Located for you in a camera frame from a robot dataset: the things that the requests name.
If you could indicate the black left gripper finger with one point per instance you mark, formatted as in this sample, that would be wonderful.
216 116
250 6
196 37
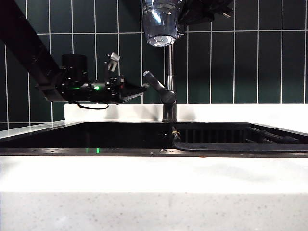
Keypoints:
131 95
134 86

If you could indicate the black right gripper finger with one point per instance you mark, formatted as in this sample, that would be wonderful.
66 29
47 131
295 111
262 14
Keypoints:
197 14

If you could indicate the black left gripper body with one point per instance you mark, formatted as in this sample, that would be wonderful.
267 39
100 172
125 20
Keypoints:
115 90

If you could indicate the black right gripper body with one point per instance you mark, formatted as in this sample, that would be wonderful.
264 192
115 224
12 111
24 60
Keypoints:
221 4

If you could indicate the clear plastic mug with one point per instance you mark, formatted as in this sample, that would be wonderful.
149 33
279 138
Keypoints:
158 24

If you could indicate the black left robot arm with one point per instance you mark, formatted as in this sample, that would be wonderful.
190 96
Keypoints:
29 48

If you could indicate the dark metal kitchen faucet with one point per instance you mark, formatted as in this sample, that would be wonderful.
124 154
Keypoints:
170 113

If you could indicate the black kitchen sink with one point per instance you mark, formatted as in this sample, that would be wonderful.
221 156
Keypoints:
120 137

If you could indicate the black sink drain rack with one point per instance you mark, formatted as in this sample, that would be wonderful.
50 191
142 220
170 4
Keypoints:
216 147

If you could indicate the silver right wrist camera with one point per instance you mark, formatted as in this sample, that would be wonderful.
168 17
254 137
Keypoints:
227 15

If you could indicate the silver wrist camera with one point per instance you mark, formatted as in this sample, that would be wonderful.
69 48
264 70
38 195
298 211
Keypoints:
227 15
113 61

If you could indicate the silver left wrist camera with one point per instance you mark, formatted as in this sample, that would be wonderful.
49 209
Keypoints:
113 61

